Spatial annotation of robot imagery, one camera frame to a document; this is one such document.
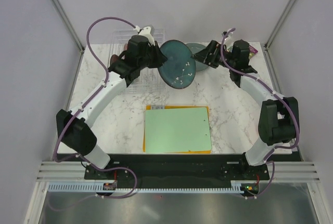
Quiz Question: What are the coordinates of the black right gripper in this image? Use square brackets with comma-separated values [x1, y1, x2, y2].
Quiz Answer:
[190, 40, 236, 69]

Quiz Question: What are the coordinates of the grey-green plate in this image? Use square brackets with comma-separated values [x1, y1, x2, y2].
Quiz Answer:
[186, 42, 209, 73]

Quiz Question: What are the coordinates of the dark teal flowered plate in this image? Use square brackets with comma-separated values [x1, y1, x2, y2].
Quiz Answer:
[158, 40, 196, 89]

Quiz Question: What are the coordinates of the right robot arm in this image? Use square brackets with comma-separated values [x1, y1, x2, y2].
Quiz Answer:
[192, 39, 299, 179]

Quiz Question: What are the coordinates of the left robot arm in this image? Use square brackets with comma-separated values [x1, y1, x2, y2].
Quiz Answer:
[56, 35, 167, 179]

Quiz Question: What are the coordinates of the small dark red plate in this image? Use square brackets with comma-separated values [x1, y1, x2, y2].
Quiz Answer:
[110, 54, 120, 66]

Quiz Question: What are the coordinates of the purple book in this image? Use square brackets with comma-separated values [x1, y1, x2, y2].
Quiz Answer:
[226, 44, 259, 58]

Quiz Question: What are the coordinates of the orange folder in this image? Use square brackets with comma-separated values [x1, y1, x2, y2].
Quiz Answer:
[142, 104, 212, 154]

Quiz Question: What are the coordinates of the light green cutting board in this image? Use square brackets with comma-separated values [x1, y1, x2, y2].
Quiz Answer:
[144, 107, 212, 154]

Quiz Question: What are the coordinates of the white wire dish rack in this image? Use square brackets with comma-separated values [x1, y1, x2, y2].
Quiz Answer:
[107, 29, 165, 94]

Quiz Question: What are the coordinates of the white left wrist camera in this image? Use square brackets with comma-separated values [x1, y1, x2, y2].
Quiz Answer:
[134, 25, 155, 46]

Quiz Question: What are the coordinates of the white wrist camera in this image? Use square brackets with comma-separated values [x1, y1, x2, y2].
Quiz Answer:
[223, 29, 234, 46]
[134, 25, 155, 46]

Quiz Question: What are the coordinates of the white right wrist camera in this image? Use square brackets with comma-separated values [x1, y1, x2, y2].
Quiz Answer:
[223, 29, 234, 46]

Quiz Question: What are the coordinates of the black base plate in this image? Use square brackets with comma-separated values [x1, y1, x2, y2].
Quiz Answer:
[54, 152, 304, 190]

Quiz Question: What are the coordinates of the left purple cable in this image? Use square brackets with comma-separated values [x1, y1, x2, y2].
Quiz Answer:
[48, 17, 140, 211]

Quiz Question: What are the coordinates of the purple cable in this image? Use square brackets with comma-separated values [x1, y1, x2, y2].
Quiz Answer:
[48, 17, 140, 211]
[220, 28, 300, 200]

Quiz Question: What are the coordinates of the right aluminium frame post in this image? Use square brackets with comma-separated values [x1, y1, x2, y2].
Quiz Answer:
[263, 0, 297, 51]

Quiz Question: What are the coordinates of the aluminium frame post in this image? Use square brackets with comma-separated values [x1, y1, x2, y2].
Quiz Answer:
[263, 0, 297, 51]
[50, 0, 85, 54]

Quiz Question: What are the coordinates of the white cable duct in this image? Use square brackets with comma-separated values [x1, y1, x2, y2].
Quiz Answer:
[47, 181, 258, 193]

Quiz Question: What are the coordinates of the aluminium front rail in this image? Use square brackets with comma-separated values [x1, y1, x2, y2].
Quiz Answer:
[37, 162, 319, 182]

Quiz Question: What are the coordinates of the left aluminium frame post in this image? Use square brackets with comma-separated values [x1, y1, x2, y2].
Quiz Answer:
[50, 0, 85, 54]

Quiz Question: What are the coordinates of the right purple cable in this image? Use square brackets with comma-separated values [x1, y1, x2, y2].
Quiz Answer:
[220, 28, 300, 200]

